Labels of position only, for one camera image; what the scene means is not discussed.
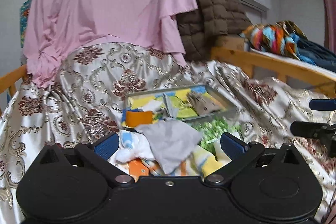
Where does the yellow striped sock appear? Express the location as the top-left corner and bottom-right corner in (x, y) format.
(146, 140), (232, 178)

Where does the orange silicone cup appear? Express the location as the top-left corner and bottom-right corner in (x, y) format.
(125, 111), (153, 128)

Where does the metal tray with cartoon picture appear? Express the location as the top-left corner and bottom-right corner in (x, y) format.
(121, 85), (238, 130)

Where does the colourful wall poster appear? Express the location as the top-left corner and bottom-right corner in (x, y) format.
(19, 0), (32, 48)

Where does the blue jeans pile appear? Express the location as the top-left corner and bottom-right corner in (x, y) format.
(297, 39), (336, 72)

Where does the colourful striped fabric bundle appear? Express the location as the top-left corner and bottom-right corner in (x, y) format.
(240, 20), (306, 61)

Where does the beige drawstring pouch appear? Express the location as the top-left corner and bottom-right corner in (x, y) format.
(187, 92), (222, 115)

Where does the green candy bag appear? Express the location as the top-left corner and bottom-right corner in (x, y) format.
(191, 118), (241, 153)

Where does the blue surgical face mask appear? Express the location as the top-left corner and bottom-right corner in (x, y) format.
(141, 99), (171, 120)

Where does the pink draped sheet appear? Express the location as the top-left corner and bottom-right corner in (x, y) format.
(23, 0), (198, 88)

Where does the pink curtain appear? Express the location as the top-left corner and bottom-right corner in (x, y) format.
(323, 0), (336, 53)

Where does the grey cloth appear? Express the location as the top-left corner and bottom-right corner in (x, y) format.
(134, 92), (203, 175)

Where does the white blue baby cloth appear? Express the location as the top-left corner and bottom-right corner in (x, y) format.
(108, 130), (155, 164)

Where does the silver floral satin bedspread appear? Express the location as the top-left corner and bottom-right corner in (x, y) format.
(1, 43), (335, 223)

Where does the brown quilted jacket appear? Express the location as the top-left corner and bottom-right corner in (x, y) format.
(177, 0), (251, 62)

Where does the white orange medicine box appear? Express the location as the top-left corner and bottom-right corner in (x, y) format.
(129, 159), (149, 182)

